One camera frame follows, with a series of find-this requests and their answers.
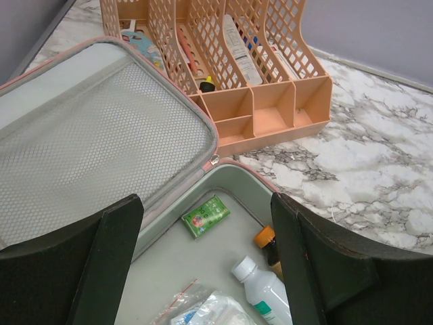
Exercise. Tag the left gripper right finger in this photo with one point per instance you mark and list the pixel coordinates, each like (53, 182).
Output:
(335, 276)

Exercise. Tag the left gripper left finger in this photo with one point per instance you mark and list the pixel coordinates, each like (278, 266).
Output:
(73, 275)

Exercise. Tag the white plastic bottle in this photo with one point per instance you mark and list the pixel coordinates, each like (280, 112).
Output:
(264, 291)

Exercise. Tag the brown medicine bottle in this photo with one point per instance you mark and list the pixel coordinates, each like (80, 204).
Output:
(266, 242)

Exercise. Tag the white gauze pack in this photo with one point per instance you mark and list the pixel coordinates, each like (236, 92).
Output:
(220, 308)

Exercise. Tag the alcohol wipes bag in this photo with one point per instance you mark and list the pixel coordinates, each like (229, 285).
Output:
(184, 305)

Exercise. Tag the small green box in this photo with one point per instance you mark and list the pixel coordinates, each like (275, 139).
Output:
(205, 217)

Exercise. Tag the pink medicine kit case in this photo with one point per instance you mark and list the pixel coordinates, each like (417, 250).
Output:
(99, 123)

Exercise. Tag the blue white medicine box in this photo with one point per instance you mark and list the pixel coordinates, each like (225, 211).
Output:
(271, 64)

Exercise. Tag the red white medicine box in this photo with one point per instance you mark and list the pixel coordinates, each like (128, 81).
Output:
(187, 51)

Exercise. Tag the small dark bottle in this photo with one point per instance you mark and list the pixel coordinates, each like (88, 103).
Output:
(207, 85)

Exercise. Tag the orange plastic file organizer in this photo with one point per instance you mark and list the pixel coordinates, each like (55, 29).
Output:
(247, 117)

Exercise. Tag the blue patterned pouch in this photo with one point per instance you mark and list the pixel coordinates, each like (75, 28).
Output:
(145, 47)

